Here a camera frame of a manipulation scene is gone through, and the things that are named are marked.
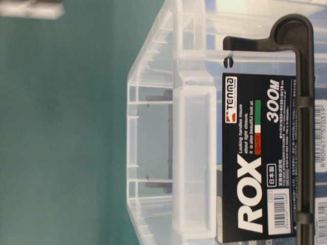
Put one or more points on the clear plastic storage case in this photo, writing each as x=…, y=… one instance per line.
x=184, y=52

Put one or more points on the dark grey case latch handle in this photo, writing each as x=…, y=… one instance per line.
x=295, y=32

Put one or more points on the black ROX product label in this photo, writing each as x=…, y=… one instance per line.
x=257, y=182

